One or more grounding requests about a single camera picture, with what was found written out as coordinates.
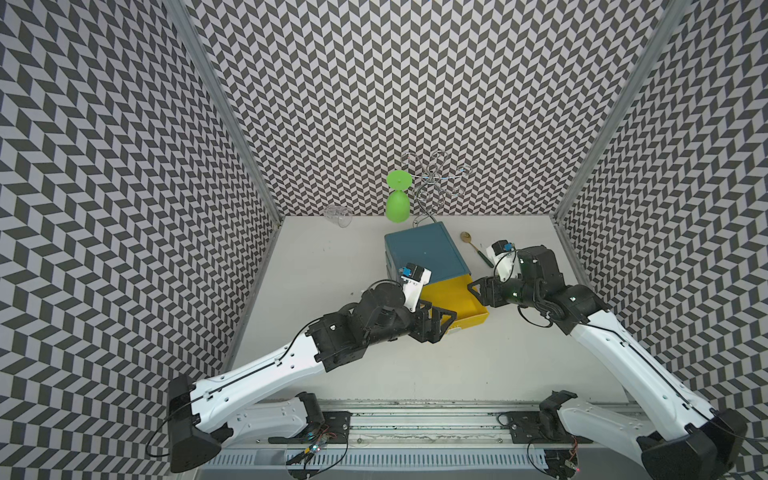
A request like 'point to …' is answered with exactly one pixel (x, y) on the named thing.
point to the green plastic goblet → (398, 203)
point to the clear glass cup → (340, 215)
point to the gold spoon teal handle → (467, 238)
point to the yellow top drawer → (454, 294)
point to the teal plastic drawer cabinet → (429, 246)
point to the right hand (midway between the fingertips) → (478, 290)
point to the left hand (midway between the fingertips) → (441, 314)
